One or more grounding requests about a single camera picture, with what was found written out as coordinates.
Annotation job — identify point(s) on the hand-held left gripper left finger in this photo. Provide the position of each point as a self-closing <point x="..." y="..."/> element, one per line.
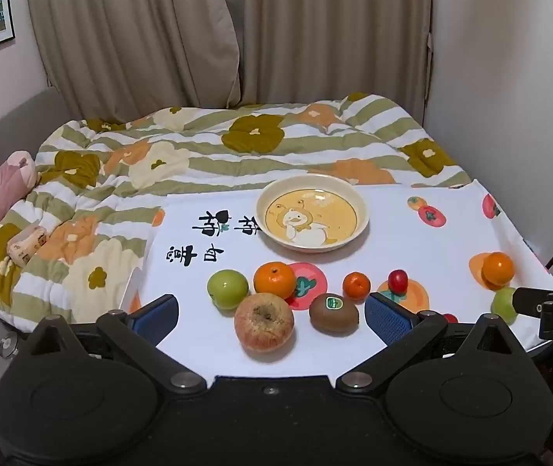
<point x="156" y="319"/>

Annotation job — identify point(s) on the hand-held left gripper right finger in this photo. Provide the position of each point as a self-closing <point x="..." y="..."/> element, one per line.
<point x="387" y="321"/>

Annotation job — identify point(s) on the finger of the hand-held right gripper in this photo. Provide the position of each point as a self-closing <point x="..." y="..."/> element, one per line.
<point x="531" y="300"/>

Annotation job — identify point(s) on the small green apple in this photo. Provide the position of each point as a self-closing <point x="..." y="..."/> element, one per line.
<point x="502" y="306"/>

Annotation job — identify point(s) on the small red plum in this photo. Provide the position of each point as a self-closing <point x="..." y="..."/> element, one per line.
<point x="397" y="281"/>

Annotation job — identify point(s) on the round orange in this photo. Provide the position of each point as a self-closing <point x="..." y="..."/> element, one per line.
<point x="498" y="268"/>

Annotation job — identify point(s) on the small tangerine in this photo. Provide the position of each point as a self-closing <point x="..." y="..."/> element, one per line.
<point x="356" y="285"/>

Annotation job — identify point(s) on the brown kiwi with sticker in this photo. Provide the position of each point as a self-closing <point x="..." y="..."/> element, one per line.
<point x="334" y="314"/>

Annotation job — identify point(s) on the large green apple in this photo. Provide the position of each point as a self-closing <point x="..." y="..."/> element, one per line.
<point x="227" y="290"/>

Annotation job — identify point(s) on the large red apple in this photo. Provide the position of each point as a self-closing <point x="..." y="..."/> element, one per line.
<point x="262" y="323"/>

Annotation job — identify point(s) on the large tangerine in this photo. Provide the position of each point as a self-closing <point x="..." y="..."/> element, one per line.
<point x="274" y="279"/>

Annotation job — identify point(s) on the cream plate with duck print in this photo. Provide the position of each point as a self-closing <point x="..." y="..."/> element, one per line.
<point x="312" y="216"/>

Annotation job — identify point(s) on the white printed tablecloth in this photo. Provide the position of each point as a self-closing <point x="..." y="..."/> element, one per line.
<point x="402" y="247"/>

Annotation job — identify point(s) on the patterned tissue packet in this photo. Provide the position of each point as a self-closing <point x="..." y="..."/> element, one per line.
<point x="26" y="246"/>

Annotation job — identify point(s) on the round metal knob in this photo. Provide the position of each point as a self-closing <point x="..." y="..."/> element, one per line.
<point x="7" y="345"/>

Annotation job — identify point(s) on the floral striped blanket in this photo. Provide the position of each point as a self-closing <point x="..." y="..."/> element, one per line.
<point x="208" y="155"/>

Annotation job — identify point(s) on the beige curtain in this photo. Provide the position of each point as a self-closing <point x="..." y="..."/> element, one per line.
<point x="135" y="34"/>
<point x="334" y="29"/>

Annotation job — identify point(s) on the grey bed frame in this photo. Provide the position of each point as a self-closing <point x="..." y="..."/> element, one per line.
<point x="11" y="121"/>

